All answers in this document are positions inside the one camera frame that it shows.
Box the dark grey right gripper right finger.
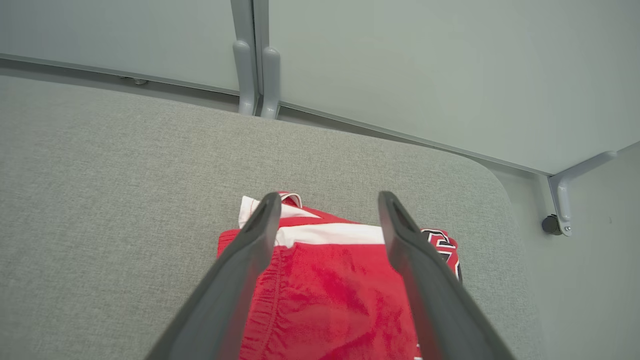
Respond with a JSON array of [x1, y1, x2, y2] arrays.
[[377, 190, 516, 360]]

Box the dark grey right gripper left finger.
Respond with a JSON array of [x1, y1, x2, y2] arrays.
[[145, 191, 283, 360]]

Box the red jersey with white sleeves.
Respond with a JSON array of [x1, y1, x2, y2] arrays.
[[238, 191, 463, 360]]

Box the red shorts with white stripe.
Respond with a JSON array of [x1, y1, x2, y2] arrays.
[[216, 222, 426, 360]]

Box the grey partition foot with caster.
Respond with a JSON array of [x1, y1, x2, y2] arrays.
[[541, 150, 618, 237]]

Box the grey double partition post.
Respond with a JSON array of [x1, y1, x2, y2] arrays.
[[230, 0, 282, 121]]

